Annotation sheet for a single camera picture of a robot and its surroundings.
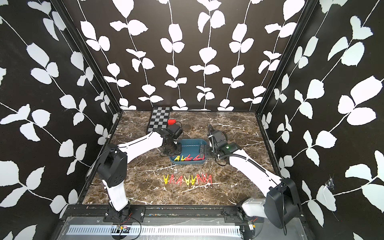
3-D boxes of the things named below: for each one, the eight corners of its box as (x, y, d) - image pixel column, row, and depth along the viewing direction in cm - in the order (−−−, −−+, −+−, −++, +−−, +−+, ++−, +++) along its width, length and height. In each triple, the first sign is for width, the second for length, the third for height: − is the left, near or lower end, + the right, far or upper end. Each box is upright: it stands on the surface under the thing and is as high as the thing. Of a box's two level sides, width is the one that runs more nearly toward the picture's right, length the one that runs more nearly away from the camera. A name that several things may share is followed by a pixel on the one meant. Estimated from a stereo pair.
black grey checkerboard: (148, 131, 109) (147, 129, 107) (154, 109, 124) (153, 107, 122) (166, 131, 109) (165, 129, 107) (170, 109, 124) (169, 107, 122)
